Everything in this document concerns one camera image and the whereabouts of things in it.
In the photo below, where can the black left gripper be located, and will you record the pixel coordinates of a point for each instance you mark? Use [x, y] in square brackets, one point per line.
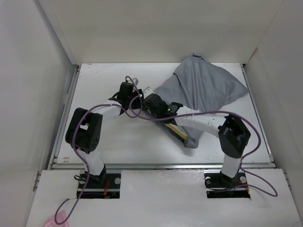
[138, 104]

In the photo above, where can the white pillow yellow edge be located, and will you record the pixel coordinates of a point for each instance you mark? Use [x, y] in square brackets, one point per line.
[178, 131]

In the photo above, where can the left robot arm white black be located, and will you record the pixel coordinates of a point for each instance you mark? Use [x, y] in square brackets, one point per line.
[84, 130]

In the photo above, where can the grey pillowcase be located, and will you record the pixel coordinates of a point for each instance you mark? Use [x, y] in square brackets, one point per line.
[199, 85]

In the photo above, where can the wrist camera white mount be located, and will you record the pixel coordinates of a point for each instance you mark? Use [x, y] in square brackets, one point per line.
[148, 91]
[134, 81]

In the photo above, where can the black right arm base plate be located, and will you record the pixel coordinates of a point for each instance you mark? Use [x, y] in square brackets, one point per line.
[219, 186]

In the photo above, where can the aluminium rail front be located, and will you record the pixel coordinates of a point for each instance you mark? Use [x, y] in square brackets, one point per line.
[56, 166]

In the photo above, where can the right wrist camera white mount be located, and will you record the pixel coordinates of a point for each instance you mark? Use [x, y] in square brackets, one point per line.
[148, 91]

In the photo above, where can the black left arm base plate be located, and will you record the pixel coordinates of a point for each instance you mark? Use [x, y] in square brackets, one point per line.
[109, 188]

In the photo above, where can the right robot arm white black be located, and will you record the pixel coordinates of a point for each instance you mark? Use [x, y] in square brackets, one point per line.
[232, 133]

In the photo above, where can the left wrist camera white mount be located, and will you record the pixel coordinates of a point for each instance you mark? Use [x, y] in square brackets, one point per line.
[134, 81]

